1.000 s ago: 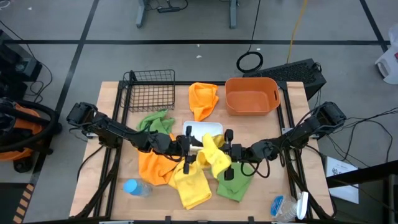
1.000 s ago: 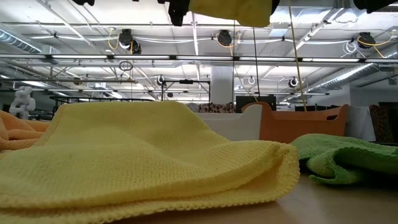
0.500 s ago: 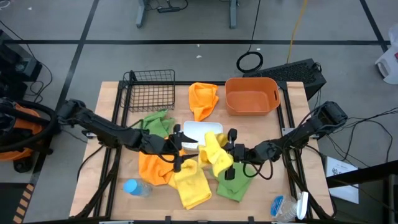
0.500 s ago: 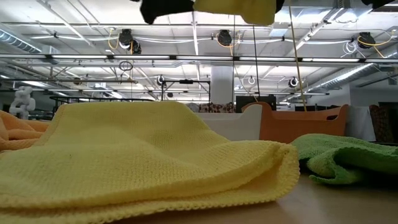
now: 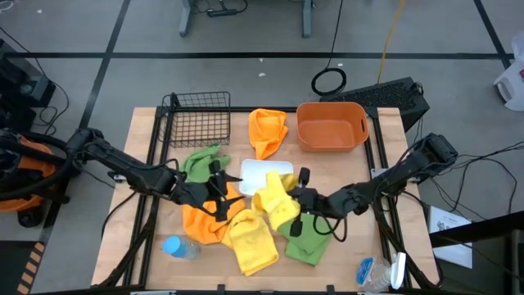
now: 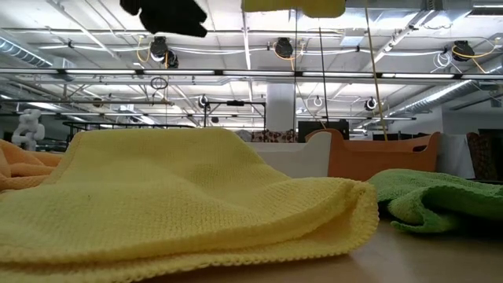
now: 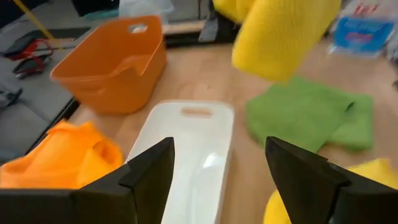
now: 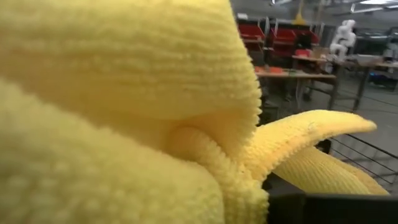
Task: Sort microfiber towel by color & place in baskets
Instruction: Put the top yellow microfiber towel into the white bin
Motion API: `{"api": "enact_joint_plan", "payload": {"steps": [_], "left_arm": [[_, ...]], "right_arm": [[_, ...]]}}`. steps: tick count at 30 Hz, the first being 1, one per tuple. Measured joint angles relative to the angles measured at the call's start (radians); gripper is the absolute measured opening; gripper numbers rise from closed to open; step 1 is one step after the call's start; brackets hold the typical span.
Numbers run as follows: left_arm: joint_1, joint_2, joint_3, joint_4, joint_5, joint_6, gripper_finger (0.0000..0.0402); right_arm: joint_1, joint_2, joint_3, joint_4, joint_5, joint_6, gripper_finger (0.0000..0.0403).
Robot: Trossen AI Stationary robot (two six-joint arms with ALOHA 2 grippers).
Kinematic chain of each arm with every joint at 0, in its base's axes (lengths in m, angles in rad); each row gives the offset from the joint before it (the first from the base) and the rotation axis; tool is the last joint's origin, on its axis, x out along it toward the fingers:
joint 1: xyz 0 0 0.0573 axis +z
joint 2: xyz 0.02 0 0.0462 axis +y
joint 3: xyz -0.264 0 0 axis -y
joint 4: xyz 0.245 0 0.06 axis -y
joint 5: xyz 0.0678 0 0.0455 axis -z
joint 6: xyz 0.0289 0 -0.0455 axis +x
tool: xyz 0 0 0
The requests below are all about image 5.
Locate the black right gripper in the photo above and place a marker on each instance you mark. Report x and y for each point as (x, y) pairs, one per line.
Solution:
(311, 201)

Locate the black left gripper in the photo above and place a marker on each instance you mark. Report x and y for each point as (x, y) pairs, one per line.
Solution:
(196, 194)

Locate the yellow microfiber towel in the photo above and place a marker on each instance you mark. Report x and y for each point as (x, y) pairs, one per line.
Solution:
(278, 205)
(251, 246)

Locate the green microfiber towel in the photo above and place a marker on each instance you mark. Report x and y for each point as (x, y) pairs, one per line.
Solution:
(307, 246)
(198, 166)

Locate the orange microfiber towel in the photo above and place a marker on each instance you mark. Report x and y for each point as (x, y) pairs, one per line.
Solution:
(266, 131)
(202, 227)

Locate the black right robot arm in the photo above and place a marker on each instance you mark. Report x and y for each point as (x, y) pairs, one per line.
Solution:
(393, 180)

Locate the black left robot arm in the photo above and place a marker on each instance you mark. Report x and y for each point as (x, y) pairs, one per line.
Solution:
(123, 166)

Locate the white plastic basket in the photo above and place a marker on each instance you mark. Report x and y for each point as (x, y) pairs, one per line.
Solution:
(258, 174)

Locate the orange plastic basket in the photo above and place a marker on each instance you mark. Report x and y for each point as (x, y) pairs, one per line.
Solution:
(331, 135)

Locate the blue-capped plastic bottle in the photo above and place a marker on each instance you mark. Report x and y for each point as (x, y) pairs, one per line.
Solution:
(176, 246)

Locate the clear bottle with blue label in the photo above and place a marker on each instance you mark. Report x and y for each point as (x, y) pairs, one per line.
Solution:
(368, 274)

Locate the black computer tower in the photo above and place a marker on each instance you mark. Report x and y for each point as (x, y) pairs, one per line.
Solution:
(393, 96)

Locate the white paper sheet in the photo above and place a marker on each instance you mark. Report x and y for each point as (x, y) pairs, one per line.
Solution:
(450, 246)

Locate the black metal beam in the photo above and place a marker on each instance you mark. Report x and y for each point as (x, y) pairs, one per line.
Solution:
(479, 229)

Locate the black power strip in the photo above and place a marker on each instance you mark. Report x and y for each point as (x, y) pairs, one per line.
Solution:
(221, 13)

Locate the orange shop vacuum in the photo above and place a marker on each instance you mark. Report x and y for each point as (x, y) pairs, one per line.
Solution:
(34, 160)

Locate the white plastic container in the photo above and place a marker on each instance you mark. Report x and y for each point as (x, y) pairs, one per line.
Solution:
(513, 82)

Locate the black equipment case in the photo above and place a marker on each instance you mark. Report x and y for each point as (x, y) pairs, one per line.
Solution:
(20, 82)

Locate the gray desk frame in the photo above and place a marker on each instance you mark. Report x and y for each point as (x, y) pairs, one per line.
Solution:
(186, 20)

